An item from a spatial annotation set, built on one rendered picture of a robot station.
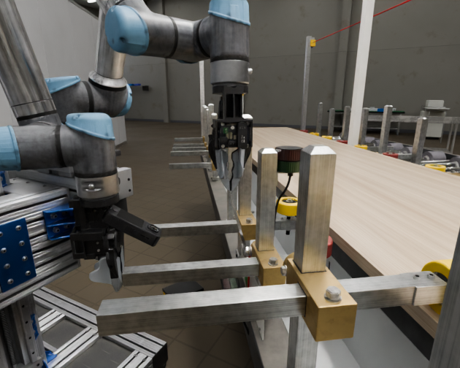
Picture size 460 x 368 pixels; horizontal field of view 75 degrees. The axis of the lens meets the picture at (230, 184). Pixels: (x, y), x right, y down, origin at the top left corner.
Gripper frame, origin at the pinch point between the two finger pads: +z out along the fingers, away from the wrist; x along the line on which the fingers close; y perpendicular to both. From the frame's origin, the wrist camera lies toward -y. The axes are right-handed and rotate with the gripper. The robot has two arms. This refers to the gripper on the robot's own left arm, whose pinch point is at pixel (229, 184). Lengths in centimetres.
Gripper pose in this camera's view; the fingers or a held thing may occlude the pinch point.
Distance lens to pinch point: 65.5
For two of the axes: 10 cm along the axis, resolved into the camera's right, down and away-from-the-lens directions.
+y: 1.3, 2.2, -9.7
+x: 9.9, -0.4, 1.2
